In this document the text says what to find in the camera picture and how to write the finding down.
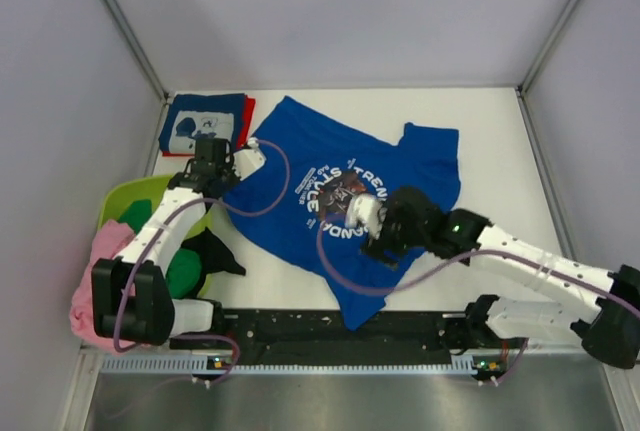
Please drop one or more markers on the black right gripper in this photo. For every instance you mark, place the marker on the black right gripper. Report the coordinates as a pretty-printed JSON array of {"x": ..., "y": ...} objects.
[{"x": 377, "y": 247}]

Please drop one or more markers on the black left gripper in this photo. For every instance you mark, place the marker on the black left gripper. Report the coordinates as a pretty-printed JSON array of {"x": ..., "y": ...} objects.
[{"x": 233, "y": 177}]

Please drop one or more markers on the royal blue printed t-shirt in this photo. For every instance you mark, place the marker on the royal blue printed t-shirt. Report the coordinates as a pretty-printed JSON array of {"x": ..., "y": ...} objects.
[{"x": 314, "y": 167}]

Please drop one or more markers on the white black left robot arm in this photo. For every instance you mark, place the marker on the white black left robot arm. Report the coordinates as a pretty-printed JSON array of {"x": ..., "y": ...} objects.
[{"x": 131, "y": 301}]

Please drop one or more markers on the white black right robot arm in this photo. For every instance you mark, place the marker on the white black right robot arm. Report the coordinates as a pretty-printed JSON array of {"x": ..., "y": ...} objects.
[{"x": 588, "y": 307}]

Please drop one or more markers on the folded navy cartoon t-shirt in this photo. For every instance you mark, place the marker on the folded navy cartoon t-shirt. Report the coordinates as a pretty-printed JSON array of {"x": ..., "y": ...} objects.
[{"x": 200, "y": 123}]

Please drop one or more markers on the lime green plastic basket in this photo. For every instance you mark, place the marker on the lime green plastic basket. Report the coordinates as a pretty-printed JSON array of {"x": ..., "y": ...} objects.
[{"x": 133, "y": 203}]

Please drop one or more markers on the folded red t-shirt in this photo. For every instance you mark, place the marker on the folded red t-shirt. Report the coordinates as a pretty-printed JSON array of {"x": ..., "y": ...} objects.
[{"x": 246, "y": 118}]

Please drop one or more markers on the black crumpled t-shirt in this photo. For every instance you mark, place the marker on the black crumpled t-shirt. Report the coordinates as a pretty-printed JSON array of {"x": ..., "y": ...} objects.
[{"x": 215, "y": 257}]

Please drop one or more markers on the green crumpled t-shirt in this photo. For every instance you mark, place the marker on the green crumpled t-shirt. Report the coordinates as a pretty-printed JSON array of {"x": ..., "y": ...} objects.
[{"x": 187, "y": 224}]

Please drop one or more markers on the pink crumpled t-shirt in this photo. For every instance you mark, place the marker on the pink crumpled t-shirt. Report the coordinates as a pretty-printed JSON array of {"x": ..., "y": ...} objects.
[{"x": 108, "y": 241}]

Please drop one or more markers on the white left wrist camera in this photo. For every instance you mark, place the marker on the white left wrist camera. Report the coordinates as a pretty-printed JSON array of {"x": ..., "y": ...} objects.
[{"x": 248, "y": 160}]

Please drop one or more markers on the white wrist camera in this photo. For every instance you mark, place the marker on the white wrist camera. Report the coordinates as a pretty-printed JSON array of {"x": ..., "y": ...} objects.
[
  {"x": 248, "y": 160},
  {"x": 365, "y": 210}
]

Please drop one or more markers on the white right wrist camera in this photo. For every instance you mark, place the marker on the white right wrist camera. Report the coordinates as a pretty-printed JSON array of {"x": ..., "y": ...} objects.
[{"x": 365, "y": 210}]

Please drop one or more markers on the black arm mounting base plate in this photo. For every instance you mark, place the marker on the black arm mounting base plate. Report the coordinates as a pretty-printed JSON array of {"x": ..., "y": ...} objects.
[{"x": 320, "y": 337}]

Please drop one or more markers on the aluminium frame rail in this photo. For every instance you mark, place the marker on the aluminium frame rail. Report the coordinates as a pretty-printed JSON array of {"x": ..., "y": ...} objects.
[{"x": 535, "y": 347}]

